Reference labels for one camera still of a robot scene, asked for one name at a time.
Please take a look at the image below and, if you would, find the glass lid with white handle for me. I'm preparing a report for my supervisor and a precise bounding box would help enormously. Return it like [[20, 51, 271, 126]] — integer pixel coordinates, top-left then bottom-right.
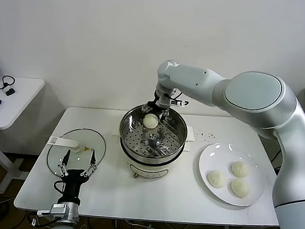
[[45, 125, 108, 181]]

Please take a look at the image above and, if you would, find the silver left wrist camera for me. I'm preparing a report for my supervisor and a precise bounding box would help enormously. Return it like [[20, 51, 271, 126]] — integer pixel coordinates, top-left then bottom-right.
[[37, 202, 70, 218]]

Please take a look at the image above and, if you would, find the perforated steel steamer basket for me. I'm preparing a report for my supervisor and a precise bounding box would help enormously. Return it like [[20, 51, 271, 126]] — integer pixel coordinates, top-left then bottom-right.
[[117, 101, 190, 168]]

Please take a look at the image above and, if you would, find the white steamed baozi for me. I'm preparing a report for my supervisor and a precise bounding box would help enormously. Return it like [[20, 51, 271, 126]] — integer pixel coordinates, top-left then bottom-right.
[[226, 177, 252, 199], [228, 161, 251, 179], [142, 113, 159, 129], [206, 169, 228, 190]]

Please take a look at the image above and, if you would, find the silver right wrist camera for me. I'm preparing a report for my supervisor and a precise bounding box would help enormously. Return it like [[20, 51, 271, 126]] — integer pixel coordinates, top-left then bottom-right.
[[159, 94, 190, 109]]

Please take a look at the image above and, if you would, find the white electric cooker pot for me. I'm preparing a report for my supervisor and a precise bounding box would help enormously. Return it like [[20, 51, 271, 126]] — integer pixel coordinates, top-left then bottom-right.
[[108, 120, 196, 183]]

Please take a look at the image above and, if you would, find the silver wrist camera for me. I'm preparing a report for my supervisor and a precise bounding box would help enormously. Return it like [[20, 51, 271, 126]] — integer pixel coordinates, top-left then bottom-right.
[[159, 94, 190, 109], [37, 202, 70, 218]]

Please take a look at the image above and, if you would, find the black headset with cable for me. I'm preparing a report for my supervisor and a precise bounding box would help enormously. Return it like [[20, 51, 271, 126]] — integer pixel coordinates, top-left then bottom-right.
[[0, 74, 16, 93]]

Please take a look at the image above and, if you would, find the white round plate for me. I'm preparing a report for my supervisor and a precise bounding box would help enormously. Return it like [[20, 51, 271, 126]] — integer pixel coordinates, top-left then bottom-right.
[[196, 141, 268, 208]]

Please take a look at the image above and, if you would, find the white side table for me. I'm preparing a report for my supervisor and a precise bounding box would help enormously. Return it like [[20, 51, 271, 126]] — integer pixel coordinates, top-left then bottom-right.
[[0, 76, 46, 197]]

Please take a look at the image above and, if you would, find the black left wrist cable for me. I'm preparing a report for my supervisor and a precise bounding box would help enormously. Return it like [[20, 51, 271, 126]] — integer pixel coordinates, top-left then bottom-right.
[[53, 180, 66, 193]]

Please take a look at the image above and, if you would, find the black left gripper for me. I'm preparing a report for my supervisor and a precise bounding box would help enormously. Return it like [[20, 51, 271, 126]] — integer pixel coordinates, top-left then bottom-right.
[[55, 146, 99, 205]]

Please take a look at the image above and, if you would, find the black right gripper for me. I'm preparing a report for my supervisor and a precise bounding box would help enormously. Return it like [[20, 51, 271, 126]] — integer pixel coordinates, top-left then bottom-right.
[[140, 91, 172, 121]]

